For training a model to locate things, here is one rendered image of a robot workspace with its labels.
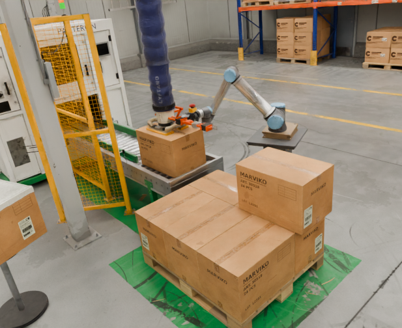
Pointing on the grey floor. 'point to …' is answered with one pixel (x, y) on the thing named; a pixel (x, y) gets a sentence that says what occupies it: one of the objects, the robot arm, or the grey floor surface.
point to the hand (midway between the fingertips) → (183, 120)
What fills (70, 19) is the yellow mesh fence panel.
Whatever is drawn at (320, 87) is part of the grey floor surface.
